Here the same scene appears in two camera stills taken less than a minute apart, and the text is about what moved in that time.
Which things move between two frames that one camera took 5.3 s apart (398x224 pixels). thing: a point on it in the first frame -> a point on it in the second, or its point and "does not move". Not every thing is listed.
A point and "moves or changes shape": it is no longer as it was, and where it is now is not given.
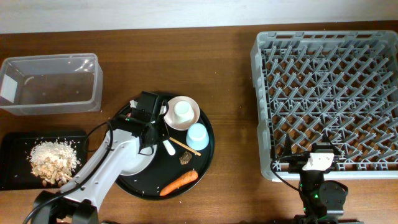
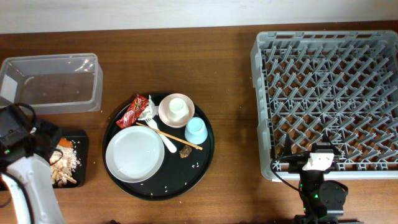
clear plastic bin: [51, 84] does not move
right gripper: [296, 163] does not move
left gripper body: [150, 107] -> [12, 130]
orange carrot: [188, 177] -> [64, 142]
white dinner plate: [141, 162] moves or changes shape
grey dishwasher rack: [342, 83] does not move
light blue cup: [197, 137] moves or changes shape
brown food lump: [185, 158] -> [185, 152]
